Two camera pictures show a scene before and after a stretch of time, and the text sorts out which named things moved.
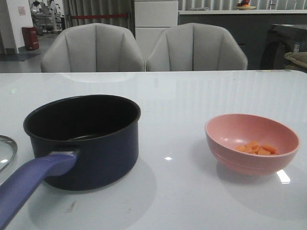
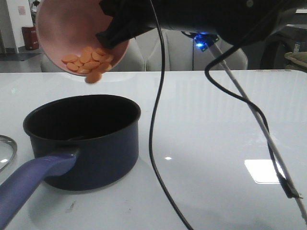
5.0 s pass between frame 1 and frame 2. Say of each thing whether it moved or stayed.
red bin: stayed
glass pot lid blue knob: stayed
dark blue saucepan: stayed
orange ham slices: moved
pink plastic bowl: moved
